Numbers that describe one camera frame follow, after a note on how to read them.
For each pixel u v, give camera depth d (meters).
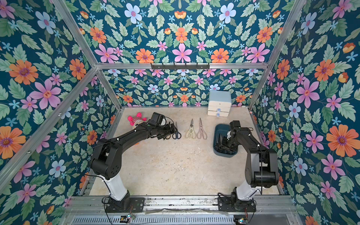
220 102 1.05
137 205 0.74
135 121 1.03
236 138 0.66
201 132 1.04
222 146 0.82
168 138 1.00
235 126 0.76
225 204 0.74
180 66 0.93
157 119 0.75
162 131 0.82
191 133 1.04
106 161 0.48
